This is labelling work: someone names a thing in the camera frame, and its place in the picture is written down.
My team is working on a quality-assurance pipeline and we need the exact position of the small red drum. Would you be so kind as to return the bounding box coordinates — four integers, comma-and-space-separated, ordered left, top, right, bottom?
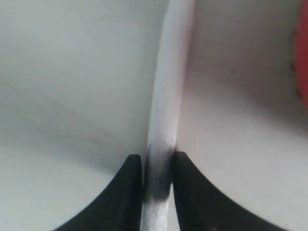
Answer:
293, 0, 308, 109

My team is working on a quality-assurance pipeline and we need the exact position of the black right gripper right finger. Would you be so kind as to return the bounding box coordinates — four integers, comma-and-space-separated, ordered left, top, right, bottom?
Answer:
172, 152, 270, 231

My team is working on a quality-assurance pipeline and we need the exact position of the white drumstick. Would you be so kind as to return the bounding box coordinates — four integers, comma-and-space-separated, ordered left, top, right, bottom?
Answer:
141, 0, 195, 231

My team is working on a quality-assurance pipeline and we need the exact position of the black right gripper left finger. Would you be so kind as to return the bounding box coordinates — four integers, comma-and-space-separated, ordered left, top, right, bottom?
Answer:
57, 154, 142, 231

